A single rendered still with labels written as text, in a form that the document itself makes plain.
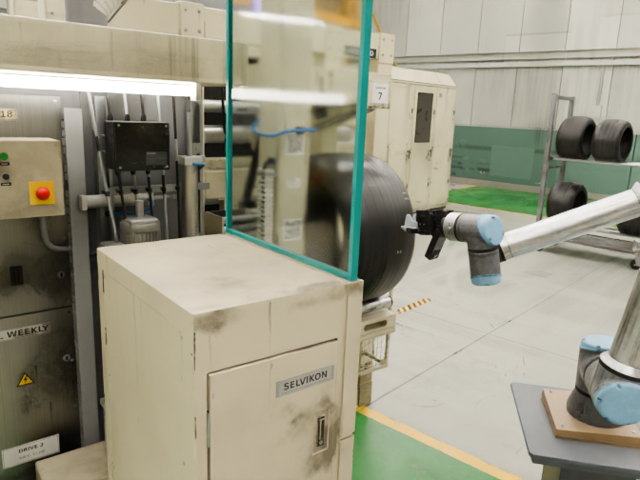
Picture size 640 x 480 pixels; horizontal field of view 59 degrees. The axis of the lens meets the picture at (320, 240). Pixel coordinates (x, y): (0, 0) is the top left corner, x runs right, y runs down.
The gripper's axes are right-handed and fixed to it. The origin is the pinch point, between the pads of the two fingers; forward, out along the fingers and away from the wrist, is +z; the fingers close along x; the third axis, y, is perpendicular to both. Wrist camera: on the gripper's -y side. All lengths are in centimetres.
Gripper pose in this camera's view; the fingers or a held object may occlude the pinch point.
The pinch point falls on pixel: (405, 229)
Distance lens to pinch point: 196.4
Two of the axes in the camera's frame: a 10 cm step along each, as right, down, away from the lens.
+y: -0.4, -9.9, -1.3
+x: -7.9, 1.1, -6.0
